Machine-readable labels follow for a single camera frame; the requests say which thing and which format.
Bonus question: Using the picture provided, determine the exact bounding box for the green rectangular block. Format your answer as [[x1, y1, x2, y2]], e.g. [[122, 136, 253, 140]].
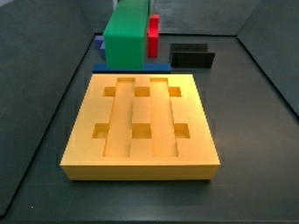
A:
[[104, 0, 148, 70]]

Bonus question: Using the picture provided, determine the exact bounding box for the yellow slotted board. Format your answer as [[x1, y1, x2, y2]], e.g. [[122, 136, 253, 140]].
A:
[[59, 74, 220, 180]]

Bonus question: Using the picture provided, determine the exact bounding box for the blue rectangular block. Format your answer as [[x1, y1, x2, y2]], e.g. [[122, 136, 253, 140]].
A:
[[91, 63, 172, 74]]

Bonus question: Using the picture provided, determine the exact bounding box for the red stepped block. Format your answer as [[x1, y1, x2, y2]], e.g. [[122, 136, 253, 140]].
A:
[[146, 14, 160, 58]]

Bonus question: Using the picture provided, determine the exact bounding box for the black angle bracket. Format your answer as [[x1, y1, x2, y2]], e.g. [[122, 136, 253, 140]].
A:
[[169, 44, 214, 68]]

